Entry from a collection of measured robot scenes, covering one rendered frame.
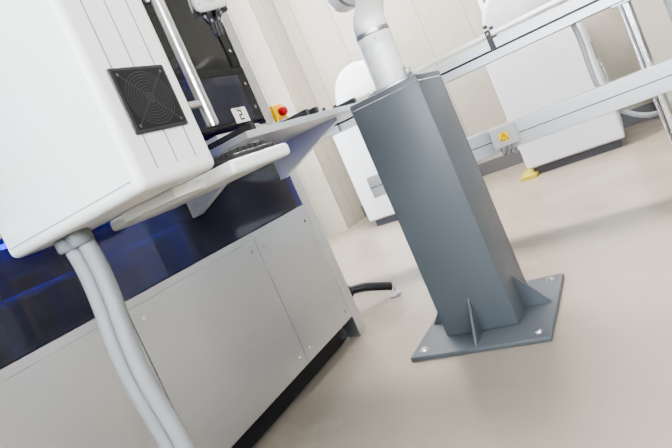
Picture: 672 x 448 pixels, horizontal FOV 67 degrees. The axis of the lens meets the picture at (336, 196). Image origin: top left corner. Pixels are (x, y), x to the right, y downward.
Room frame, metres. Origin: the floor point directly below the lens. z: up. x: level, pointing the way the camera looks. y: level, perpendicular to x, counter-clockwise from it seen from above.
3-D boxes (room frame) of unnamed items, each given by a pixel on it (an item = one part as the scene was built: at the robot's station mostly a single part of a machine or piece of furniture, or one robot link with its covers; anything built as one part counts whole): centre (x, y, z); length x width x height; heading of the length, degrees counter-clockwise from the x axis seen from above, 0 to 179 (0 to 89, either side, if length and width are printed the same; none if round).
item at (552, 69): (3.81, -1.85, 0.69); 0.70 x 0.61 x 1.39; 58
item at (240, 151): (1.20, 0.29, 0.82); 0.40 x 0.14 x 0.02; 56
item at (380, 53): (1.70, -0.33, 0.95); 0.19 x 0.19 x 0.18
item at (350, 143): (4.54, -0.64, 0.70); 0.80 x 0.64 x 1.40; 58
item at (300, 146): (1.93, 0.02, 0.80); 0.34 x 0.03 x 0.13; 58
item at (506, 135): (2.35, -0.84, 0.50); 0.12 x 0.05 x 0.09; 58
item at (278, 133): (1.72, 0.16, 0.87); 0.70 x 0.48 x 0.02; 148
